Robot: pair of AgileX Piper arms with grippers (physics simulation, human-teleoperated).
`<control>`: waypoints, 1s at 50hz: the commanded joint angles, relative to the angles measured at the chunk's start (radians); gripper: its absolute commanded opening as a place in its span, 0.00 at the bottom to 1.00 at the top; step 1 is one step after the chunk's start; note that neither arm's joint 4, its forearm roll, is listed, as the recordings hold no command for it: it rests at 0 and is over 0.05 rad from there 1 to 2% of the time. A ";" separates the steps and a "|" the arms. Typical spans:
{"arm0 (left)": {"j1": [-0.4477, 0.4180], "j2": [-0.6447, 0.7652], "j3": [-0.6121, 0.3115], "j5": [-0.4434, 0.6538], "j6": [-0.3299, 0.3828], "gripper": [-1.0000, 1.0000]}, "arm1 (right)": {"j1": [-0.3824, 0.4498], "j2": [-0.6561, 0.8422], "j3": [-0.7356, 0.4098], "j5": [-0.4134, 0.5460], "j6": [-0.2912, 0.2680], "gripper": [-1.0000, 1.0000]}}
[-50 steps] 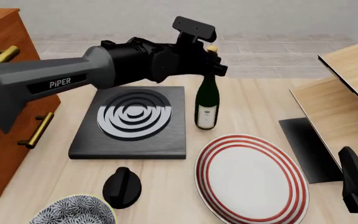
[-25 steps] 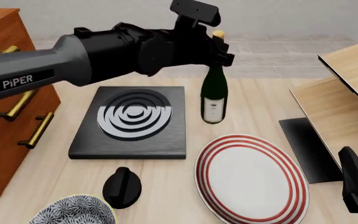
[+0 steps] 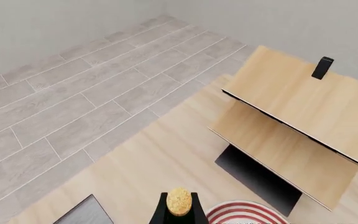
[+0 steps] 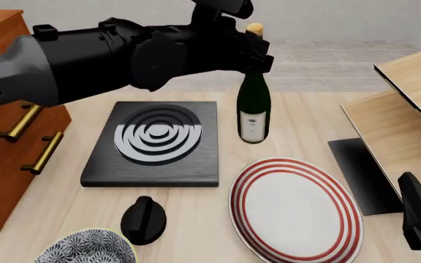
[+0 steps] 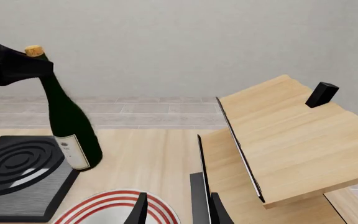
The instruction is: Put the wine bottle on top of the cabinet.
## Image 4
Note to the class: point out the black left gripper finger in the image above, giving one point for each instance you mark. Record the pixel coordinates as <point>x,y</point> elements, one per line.
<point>257,43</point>
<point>261,63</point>

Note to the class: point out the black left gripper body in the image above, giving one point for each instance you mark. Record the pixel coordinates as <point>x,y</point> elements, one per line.
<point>228,49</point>

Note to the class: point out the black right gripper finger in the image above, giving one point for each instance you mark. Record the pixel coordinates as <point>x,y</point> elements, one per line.
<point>417,197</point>

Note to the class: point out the dark green wine bottle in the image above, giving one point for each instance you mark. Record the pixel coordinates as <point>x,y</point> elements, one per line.
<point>253,109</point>

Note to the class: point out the grey and black left robot arm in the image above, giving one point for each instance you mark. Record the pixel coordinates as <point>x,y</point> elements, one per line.
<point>86,60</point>

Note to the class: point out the red-brown wooden cabinet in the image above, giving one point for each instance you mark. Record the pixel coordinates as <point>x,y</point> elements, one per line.
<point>2,178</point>

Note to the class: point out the pale wooden shelf, black trim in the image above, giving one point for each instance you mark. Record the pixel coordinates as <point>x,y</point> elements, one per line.
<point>389,120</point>

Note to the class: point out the flat black stove plate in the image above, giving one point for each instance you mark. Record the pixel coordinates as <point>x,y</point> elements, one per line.
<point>152,145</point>

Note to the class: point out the white plate with red rings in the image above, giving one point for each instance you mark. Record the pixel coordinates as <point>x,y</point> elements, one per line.
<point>294,213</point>

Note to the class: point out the round black stove knob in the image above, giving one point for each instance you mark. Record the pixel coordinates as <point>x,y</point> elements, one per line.
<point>143,222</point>

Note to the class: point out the blue-white patterned bowl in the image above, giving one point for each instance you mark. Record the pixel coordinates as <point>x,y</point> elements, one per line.
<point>86,248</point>

